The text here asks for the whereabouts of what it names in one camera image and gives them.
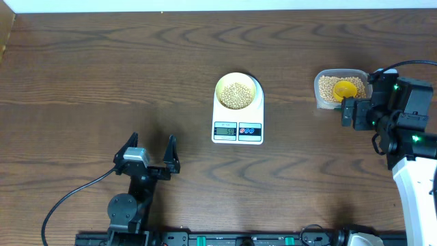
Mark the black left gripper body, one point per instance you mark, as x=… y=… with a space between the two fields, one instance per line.
x=160 y=175

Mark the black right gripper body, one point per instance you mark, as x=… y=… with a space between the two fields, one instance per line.
x=361 y=108

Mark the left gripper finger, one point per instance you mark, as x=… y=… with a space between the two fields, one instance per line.
x=132 y=142
x=170 y=158

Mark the yellow measuring scoop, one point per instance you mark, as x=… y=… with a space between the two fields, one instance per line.
x=344 y=89

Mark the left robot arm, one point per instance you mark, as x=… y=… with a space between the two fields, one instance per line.
x=129 y=212

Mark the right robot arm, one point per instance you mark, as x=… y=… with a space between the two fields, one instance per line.
x=398 y=113

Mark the white digital kitchen scale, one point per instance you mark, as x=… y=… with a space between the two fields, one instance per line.
x=243 y=126

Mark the soybeans in bowl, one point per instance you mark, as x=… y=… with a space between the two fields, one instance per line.
x=236 y=96

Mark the pale yellow plastic bowl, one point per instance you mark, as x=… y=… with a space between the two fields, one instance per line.
x=235 y=77

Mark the clear plastic container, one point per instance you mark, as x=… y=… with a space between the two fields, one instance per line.
x=321 y=103

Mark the pile of soybeans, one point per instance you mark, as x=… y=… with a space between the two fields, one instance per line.
x=326 y=85

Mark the cardboard panel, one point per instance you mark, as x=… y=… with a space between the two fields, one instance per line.
x=7 y=18

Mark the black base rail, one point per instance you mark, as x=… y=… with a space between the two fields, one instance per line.
x=309 y=235

